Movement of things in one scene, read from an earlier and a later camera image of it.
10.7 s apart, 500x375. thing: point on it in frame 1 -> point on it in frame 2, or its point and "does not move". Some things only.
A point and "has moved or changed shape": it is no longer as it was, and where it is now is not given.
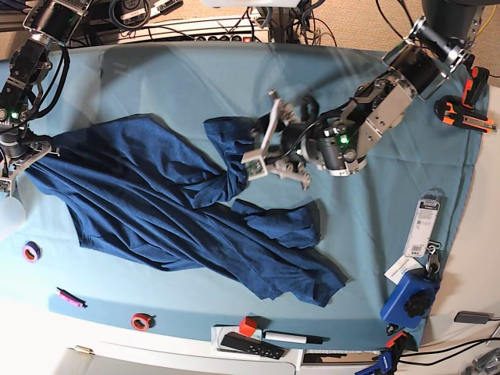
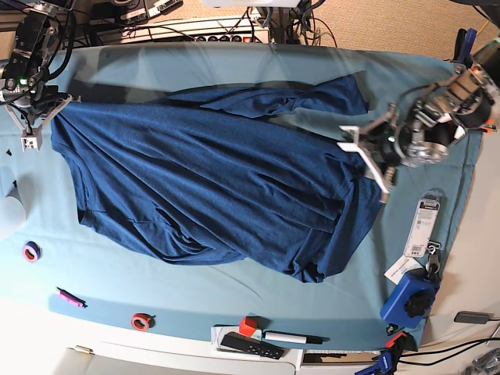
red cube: [247, 326] does not move
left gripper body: [16, 157] -> [30, 140]
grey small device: [473, 317] does not move
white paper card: [402, 265] does not move
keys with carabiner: [433, 266] does not move
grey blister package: [424, 223] does not move
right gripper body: [277, 155] -> [378, 147]
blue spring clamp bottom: [387, 357] does not move
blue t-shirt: [133, 184] has moved or changed shape
